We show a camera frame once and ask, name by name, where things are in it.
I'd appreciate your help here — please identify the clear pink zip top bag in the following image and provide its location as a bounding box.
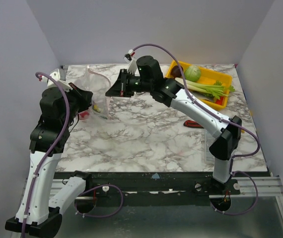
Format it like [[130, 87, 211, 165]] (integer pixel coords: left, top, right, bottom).
[[76, 68, 111, 119]]

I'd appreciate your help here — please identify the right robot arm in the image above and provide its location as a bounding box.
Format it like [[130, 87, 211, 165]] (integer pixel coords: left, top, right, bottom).
[[105, 56, 242, 194]]

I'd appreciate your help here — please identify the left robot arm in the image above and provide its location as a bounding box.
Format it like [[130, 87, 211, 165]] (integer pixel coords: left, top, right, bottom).
[[5, 85, 93, 238]]

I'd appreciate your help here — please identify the dark red beet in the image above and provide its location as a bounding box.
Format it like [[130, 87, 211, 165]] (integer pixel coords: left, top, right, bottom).
[[170, 65, 183, 78]]

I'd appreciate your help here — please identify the white green leek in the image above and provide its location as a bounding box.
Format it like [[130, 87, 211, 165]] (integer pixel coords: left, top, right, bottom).
[[175, 78, 214, 93]]

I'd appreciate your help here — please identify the yellow plastic tray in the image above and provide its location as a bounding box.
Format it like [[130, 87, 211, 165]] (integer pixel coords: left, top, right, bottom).
[[179, 61, 235, 111]]

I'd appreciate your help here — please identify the green cabbage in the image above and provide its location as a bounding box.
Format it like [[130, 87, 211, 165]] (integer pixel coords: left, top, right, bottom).
[[184, 65, 201, 82]]

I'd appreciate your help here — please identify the red black utility knife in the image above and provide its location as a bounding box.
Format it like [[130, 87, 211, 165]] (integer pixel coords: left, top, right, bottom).
[[183, 120, 204, 129]]

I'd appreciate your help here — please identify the green celery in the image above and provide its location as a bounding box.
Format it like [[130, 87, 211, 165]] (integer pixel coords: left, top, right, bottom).
[[203, 81, 235, 99]]

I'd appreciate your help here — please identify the red chili pepper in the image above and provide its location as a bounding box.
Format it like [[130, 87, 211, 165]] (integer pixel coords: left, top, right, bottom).
[[213, 96, 226, 105]]

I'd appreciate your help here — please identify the clear plastic screw box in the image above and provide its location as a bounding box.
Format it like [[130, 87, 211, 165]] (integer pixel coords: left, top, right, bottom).
[[204, 130, 215, 164]]

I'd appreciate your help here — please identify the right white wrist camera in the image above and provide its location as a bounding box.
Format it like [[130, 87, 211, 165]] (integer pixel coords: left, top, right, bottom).
[[124, 49, 137, 74]]

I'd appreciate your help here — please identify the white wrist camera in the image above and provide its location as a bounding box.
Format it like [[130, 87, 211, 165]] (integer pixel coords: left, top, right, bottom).
[[49, 68, 72, 92], [124, 49, 137, 74]]

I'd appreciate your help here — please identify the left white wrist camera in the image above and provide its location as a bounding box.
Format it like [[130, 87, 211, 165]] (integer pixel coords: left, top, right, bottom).
[[49, 68, 72, 92]]

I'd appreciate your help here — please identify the aluminium frame rail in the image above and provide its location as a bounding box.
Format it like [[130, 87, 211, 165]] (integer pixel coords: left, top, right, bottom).
[[59, 65, 68, 81]]

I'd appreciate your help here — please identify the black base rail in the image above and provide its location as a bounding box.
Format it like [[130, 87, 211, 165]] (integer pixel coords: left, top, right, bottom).
[[54, 171, 271, 208]]

